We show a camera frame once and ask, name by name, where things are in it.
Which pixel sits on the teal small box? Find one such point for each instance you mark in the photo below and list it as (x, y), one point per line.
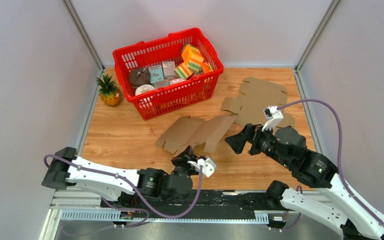
(156, 74)

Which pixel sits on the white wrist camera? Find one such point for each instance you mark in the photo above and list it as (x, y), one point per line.
(273, 117)
(205, 165)

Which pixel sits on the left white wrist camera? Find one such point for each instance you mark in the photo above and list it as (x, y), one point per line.
(205, 165)

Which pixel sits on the striped sponge lower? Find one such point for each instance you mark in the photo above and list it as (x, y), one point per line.
(182, 71)

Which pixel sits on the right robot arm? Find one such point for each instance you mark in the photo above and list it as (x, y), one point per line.
(350, 216)

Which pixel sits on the grey small box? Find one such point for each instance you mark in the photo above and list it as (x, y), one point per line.
(168, 68)

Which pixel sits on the orange sponge right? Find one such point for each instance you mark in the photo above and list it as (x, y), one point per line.
(206, 68)

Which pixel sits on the brown cardboard box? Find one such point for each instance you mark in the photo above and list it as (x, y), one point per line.
(192, 131)

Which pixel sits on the white round tin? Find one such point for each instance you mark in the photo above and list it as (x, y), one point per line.
(144, 89)

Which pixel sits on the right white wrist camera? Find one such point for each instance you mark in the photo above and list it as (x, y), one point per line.
(273, 117)

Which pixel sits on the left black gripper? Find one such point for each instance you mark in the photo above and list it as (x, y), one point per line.
(186, 155)

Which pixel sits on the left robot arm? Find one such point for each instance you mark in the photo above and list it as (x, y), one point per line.
(68, 169)

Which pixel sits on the brown round item in basket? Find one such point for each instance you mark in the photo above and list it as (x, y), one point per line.
(139, 76)

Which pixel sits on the red plastic shopping basket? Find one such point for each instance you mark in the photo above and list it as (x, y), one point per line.
(162, 100)

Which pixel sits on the small pineapple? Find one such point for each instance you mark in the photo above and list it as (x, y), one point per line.
(109, 93)

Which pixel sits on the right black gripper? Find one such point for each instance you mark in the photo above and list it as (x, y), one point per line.
(251, 132)

